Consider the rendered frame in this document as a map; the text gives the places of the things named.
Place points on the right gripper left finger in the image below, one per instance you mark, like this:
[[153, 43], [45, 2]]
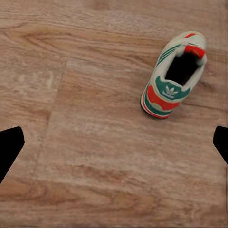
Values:
[[11, 142]]

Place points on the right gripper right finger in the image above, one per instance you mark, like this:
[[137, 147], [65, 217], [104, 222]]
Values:
[[221, 141]]

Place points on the gym shoe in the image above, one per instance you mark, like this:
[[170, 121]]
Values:
[[178, 69]]

